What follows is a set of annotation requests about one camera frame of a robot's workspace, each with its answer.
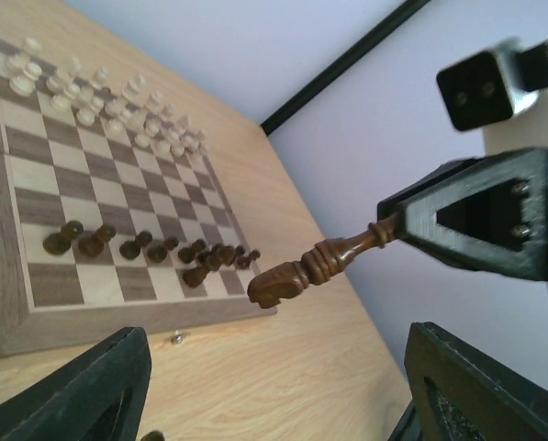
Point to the dark knight chess piece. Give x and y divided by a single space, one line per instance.
318 265

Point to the wooden chess board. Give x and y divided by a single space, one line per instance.
55 169

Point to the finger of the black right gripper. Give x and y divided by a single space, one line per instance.
485 213

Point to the white chess piece back left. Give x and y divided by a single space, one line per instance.
29 48

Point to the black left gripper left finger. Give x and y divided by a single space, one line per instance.
99 395

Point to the black frame post back right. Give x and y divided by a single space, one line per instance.
369 41

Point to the dark chess piece table front left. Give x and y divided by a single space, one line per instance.
155 435

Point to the white pawn front left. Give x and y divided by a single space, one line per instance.
24 83

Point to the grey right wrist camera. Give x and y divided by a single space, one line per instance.
495 84

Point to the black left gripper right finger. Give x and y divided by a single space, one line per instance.
460 393

